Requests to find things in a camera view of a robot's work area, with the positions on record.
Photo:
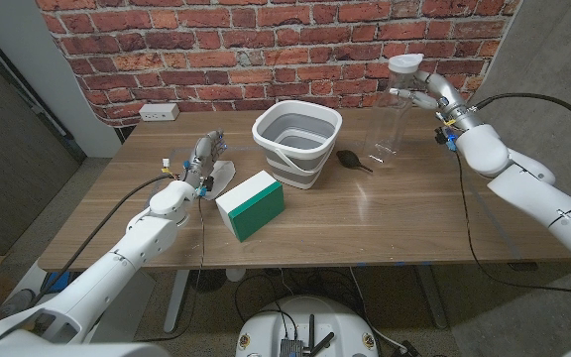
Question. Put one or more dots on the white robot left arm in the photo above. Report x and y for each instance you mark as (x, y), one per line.
(142, 238)

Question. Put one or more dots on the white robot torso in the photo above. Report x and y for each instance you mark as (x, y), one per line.
(67, 351)

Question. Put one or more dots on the black rubber bulb blower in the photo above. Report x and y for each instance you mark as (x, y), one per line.
(346, 158)

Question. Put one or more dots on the blue floor object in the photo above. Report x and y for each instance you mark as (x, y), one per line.
(57, 281)

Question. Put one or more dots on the white grey collapsible bucket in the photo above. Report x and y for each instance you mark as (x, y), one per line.
(290, 168)

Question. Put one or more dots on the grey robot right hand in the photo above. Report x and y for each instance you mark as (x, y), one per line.
(451, 101)

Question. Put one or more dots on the white table leg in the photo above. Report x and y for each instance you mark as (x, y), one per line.
(176, 297)

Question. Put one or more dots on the green and white box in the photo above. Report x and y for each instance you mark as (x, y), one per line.
(256, 210)

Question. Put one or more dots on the black antenna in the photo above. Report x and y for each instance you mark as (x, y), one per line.
(311, 329)
(325, 343)

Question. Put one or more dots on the small grey electronics box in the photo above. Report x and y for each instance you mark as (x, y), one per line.
(288, 348)

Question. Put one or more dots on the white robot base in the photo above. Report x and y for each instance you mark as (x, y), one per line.
(265, 327)

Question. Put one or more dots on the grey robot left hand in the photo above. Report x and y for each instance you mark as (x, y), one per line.
(203, 154)

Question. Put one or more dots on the red brick printed backdrop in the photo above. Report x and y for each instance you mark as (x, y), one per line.
(166, 49)

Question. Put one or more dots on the white power outlet strip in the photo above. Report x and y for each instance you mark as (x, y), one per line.
(158, 112)

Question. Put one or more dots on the white cloth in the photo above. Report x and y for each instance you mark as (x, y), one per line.
(222, 176)

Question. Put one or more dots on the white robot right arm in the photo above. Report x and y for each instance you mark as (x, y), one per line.
(538, 198)

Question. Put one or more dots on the grey table leg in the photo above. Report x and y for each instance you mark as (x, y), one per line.
(431, 297)

